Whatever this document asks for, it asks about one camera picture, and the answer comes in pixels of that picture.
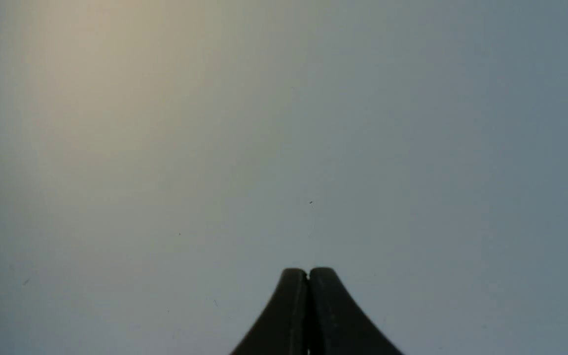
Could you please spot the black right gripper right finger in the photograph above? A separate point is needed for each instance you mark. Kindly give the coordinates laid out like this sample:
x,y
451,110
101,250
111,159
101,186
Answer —
x,y
337,325

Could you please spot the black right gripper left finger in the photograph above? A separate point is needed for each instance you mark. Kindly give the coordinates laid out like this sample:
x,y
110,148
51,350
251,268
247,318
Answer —
x,y
280,328

